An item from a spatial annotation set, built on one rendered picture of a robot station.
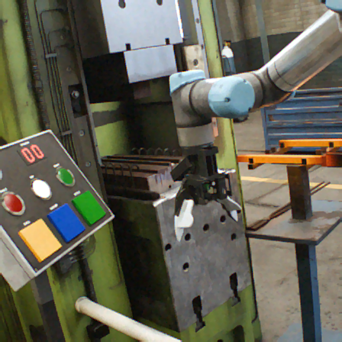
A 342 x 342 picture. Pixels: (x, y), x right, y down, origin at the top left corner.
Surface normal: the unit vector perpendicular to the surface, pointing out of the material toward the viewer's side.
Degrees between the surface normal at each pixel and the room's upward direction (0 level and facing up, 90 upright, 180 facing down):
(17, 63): 90
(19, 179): 60
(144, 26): 90
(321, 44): 108
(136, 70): 90
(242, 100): 90
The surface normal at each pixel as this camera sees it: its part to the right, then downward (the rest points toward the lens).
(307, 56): -0.62, 0.56
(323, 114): -0.66, 0.26
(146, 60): 0.68, 0.05
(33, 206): 0.71, -0.54
